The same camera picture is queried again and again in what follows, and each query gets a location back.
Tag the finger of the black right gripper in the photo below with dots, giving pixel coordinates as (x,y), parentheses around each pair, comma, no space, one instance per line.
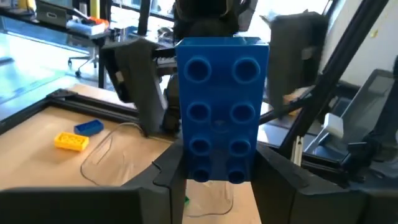
(292,56)
(140,81)

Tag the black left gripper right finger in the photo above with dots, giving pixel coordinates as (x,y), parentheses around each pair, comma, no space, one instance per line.
(280,193)

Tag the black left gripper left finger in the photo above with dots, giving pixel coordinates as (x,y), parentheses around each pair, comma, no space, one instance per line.
(149,199)

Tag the blue toy brick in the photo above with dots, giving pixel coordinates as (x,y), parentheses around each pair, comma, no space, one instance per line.
(88,128)
(220,93)

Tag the black work desk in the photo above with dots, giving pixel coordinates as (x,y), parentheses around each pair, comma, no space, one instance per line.
(102,62)

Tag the clear plastic tray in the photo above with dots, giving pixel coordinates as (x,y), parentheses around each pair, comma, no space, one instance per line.
(124,161)

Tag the office chair base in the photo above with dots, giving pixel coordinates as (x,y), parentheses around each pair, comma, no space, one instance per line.
(92,53)

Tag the white box with orange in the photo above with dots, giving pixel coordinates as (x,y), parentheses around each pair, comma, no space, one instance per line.
(85,27)

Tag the white box-shaped adapter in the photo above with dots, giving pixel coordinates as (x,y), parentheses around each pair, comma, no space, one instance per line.
(334,124)

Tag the yellow bottle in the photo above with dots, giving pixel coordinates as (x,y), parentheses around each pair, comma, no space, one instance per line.
(95,9)

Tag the dark grey bin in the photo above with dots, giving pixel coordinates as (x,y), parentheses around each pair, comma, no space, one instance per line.
(363,112)

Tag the orange-yellow toy brick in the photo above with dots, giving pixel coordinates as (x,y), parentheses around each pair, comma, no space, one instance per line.
(71,141)

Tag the grey storage box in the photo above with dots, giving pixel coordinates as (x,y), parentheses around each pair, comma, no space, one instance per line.
(51,15)

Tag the yellow cylinder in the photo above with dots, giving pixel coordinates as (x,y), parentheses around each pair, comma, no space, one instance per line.
(26,3)

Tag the black window frame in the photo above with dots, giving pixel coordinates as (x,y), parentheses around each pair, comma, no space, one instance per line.
(143,18)

